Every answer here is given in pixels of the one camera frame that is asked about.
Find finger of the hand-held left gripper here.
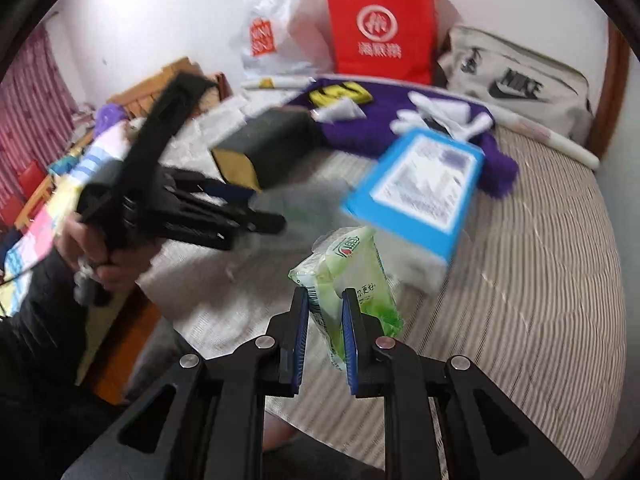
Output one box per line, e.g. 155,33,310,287
161,167,288,235
149,204,237,252

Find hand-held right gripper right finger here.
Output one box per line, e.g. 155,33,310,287
341,287,583,480

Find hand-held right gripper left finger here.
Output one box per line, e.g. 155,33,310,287
60,286,311,480

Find green tissue packet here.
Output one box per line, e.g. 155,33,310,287
288,226,405,372

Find black and yellow sponge block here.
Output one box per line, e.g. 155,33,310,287
209,107,321,192

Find yellow zip pouch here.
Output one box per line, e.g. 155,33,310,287
307,81,373,110

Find white foam block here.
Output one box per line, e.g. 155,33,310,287
409,91,470,120

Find person's left forearm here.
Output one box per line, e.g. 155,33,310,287
0,247,131,411

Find person's left hand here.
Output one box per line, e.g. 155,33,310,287
52,212,161,293

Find colourful printed blanket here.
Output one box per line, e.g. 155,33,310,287
0,122,131,321

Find purple plastic object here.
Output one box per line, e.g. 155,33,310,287
95,104,126,133

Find wooden furniture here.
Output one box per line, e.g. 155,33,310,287
107,57,233,121

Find red stool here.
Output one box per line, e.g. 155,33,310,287
0,160,51,226

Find person's leg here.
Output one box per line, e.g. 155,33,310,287
260,410,391,480

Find pink striped curtain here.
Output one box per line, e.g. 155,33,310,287
0,27,81,201

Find white tube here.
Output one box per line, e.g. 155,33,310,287
312,97,368,123

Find purple towel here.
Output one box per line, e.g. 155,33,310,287
287,74,519,198

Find blue box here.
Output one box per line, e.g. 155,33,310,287
340,127,487,293

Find white plastic bag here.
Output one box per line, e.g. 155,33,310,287
241,0,333,80

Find striped bed sheet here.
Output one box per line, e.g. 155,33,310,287
125,125,628,466

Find white rolled cloth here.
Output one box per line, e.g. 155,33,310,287
452,112,493,141
390,112,426,136

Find red paper bag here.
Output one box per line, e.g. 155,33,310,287
324,0,438,86

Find white rolled paper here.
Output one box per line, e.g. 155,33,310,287
241,74,600,170

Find beige backpack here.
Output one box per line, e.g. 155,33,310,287
437,25,596,143

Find wooden headboard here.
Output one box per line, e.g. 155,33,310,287
587,17,632,161

